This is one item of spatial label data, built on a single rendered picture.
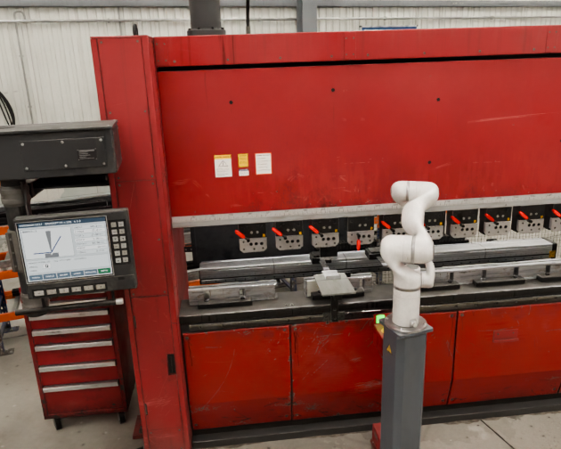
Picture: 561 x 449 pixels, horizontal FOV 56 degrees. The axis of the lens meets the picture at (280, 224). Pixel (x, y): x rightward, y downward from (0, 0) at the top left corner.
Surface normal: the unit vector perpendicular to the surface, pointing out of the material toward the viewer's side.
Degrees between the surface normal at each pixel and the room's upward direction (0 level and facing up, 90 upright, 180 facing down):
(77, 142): 90
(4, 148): 90
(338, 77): 90
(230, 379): 90
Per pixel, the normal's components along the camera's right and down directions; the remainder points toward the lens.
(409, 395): 0.35, 0.27
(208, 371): 0.11, 0.30
